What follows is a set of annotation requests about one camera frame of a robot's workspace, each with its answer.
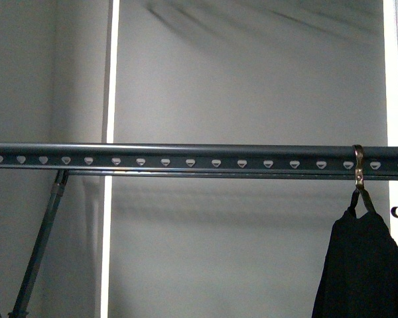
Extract dark perforated clothes rail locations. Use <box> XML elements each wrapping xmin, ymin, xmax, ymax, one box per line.
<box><xmin>0</xmin><ymin>143</ymin><xmax>398</xmax><ymax>181</ymax></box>

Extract dark glossy clothes hanger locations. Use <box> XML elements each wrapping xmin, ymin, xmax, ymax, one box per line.
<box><xmin>350</xmin><ymin>144</ymin><xmax>375</xmax><ymax>213</ymax></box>

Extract black garment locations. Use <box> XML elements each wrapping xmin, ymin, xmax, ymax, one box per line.
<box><xmin>312</xmin><ymin>209</ymin><xmax>398</xmax><ymax>317</ymax></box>

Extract grey diagonal rack leg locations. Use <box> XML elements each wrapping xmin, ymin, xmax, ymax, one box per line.
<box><xmin>8</xmin><ymin>170</ymin><xmax>69</xmax><ymax>317</ymax></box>

